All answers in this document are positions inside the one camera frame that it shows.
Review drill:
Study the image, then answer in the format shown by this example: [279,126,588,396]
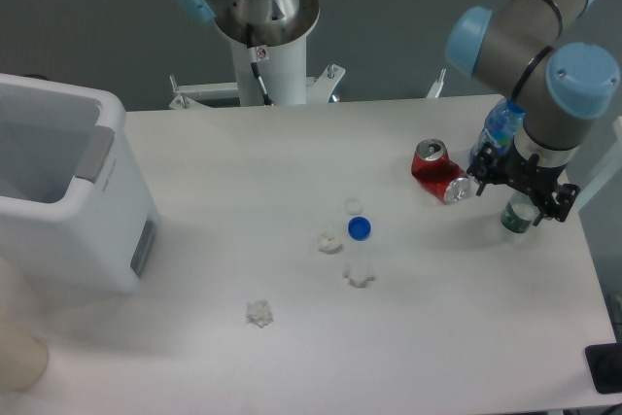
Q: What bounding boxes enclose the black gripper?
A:
[466,143,580,226]

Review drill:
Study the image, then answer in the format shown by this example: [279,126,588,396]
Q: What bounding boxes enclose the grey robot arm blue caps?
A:
[445,0,621,223]

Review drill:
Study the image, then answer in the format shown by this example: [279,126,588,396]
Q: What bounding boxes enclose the white paper ball middle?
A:
[342,263,376,289]

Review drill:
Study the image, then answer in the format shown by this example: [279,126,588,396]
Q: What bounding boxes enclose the white paper ball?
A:
[342,263,376,289]
[317,227,343,255]
[245,299,274,329]

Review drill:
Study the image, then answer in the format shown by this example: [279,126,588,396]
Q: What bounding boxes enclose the white paper ball upper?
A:
[317,227,343,255]

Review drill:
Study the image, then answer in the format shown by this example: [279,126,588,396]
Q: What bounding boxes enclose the white paper ball lower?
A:
[245,299,274,329]

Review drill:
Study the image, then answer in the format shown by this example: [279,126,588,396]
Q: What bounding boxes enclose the green label plastic bottle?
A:
[500,191,539,234]

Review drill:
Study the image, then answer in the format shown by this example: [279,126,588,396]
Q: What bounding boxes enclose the blue label plastic bottle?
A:
[468,98,525,162]

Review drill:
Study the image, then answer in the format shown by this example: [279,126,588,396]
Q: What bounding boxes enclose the red soda can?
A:
[411,139,470,204]

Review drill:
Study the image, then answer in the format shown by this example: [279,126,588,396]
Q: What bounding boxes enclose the blue bottle cap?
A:
[347,216,372,241]

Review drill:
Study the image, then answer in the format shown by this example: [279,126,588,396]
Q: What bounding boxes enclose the white bottle cap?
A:
[344,197,363,216]

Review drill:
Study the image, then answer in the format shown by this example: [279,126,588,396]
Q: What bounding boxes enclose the black device table edge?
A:
[584,343,621,395]

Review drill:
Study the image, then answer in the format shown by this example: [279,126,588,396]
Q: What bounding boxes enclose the white plastic trash bin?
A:
[1,74,159,294]

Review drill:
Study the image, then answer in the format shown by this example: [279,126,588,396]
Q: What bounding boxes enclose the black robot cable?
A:
[245,20,275,107]

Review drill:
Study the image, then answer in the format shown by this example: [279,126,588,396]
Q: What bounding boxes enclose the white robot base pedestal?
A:
[173,0,345,108]

